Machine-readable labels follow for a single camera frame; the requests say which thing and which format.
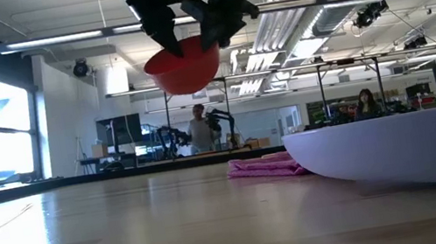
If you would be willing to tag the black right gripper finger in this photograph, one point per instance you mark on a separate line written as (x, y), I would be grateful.
(219, 24)
(197, 10)

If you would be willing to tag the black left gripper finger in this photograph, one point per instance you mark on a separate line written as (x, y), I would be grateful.
(170, 41)

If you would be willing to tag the red plastic bowl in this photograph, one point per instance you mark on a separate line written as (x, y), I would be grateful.
(185, 74)

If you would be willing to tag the pink cloth napkin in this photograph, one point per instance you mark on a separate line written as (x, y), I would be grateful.
(261, 167)

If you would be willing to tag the lavender plate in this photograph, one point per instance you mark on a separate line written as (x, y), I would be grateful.
(404, 148)

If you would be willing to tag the black background robot arm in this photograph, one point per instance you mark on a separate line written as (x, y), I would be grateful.
(172, 140)
(223, 116)

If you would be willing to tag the black round ceiling fixture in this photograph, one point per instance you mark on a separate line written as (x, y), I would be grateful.
(80, 68)

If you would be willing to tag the person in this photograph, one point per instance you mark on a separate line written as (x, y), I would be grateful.
(367, 108)
(201, 133)

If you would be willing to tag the long ceiling light bar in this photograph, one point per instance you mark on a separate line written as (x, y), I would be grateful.
(53, 40)

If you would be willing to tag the cardboard box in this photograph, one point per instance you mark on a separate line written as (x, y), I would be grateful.
(259, 143)
(100, 150)

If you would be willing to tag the small dark computer monitor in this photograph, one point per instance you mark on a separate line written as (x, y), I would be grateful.
(417, 90)

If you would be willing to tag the black workstation frame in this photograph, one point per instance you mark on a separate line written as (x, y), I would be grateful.
(323, 95)
(168, 117)

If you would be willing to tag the black hanging camera rig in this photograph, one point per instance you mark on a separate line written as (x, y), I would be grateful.
(415, 43)
(368, 14)

